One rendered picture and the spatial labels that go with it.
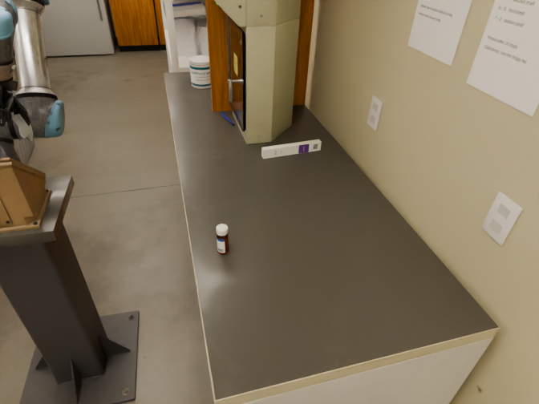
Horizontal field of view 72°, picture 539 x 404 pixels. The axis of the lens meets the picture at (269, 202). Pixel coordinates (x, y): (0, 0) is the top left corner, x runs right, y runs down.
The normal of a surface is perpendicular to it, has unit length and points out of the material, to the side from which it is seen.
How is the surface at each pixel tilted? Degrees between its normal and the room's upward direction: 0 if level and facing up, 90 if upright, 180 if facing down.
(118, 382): 0
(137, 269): 0
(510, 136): 90
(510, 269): 90
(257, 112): 90
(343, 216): 0
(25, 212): 90
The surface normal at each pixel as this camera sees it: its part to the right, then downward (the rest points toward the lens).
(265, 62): 0.26, 0.59
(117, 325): 0.04, -0.80
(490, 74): -0.96, 0.13
